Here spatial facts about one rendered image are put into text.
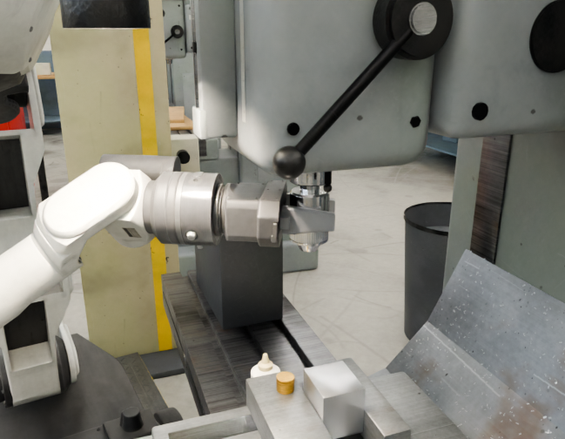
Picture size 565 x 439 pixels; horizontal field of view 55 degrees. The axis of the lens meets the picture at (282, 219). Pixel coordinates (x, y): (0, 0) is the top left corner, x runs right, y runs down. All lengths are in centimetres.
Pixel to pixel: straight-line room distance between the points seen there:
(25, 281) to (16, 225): 48
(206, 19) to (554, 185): 53
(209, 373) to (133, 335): 173
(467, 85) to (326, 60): 15
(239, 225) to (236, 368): 37
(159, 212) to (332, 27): 28
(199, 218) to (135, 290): 192
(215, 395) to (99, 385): 74
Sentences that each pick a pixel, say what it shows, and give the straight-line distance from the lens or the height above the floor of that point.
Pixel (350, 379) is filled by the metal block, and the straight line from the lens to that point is 66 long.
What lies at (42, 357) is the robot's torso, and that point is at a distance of 138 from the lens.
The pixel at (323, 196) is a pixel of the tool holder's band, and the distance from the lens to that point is 63.
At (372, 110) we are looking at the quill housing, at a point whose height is 137.
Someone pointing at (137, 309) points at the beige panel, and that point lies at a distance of 258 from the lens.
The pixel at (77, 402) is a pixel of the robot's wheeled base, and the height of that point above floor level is 57.
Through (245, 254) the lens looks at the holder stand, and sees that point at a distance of 98.
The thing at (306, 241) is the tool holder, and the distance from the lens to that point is 64.
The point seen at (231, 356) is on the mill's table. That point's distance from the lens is 96.
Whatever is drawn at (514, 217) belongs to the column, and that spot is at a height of 117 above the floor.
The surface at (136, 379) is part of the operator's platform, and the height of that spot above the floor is 40.
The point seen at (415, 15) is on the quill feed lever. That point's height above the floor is 146.
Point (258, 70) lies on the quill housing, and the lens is 51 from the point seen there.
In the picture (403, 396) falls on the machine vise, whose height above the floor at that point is 99.
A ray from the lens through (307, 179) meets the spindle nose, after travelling 61.
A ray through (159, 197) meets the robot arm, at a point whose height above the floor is 127.
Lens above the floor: 144
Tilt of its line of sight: 19 degrees down
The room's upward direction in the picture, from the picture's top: straight up
